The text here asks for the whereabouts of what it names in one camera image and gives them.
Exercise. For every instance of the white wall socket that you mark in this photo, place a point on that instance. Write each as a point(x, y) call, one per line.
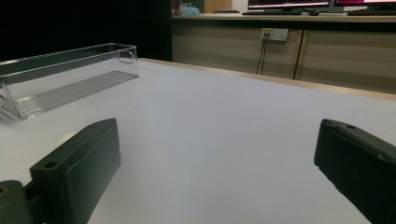
point(274, 34)

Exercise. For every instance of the light blue cloth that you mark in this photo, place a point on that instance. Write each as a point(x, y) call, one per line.
point(190, 11)

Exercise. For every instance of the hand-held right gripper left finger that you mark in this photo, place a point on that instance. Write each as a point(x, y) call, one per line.
point(77, 168)

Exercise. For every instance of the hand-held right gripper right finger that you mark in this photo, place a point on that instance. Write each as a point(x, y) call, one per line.
point(358, 168)

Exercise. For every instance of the black keyboard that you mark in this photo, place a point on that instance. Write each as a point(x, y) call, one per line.
point(272, 12)
point(372, 12)

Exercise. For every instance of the computer monitor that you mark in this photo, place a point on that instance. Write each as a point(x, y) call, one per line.
point(288, 3)
point(364, 2)

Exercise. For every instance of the black computer mouse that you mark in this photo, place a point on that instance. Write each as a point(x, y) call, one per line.
point(313, 12)

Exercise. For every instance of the white table mat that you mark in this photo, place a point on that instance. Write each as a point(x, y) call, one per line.
point(218, 130)

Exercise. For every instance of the clear plastic egg container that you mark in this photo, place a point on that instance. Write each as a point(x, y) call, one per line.
point(68, 84)

